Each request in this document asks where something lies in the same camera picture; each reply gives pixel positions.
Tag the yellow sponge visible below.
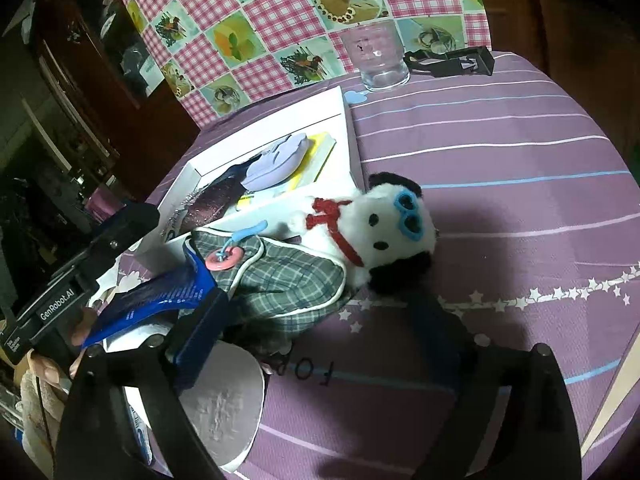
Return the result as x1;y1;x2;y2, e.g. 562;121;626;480
237;131;338;211

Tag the white cardboard box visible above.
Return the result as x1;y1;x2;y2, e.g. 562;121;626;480
134;85;366;267

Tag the black binder clip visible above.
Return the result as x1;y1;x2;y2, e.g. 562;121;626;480
402;46;496;77

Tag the glass door wooden cabinet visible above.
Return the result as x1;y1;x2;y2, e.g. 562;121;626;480
0;0;201;211

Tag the panda plush toy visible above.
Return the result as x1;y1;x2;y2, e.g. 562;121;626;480
287;171;439;295

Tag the dark purple glitter pouch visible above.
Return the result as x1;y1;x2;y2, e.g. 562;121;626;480
160;162;251;241

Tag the beige woven cloth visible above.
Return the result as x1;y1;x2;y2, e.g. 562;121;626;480
12;360;71;480

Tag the dark wooden cabinet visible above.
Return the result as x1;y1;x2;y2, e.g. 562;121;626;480
475;0;640;91

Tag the clear drinking glass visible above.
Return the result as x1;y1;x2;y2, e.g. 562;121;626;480
341;22;412;92

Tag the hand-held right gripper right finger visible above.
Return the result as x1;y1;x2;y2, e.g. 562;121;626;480
415;291;584;480

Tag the lilac soft pouch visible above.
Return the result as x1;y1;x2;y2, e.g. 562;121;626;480
241;132;313;192

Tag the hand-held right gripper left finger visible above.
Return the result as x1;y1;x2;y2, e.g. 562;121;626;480
52;290;232;480

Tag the pink checked printed chair cover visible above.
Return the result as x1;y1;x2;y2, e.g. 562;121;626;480
112;0;493;131

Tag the purple striped tablecloth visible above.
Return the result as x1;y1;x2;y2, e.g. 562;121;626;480
120;50;640;480

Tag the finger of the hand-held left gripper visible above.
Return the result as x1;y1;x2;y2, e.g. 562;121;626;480
94;202;162;257

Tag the blue packet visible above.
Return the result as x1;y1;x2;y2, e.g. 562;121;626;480
81;240;218;348

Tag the green plaid pouch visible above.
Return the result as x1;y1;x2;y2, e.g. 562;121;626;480
191;220;351;342

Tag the person's left hand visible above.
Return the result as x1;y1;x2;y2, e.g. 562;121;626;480
27;307;99;388

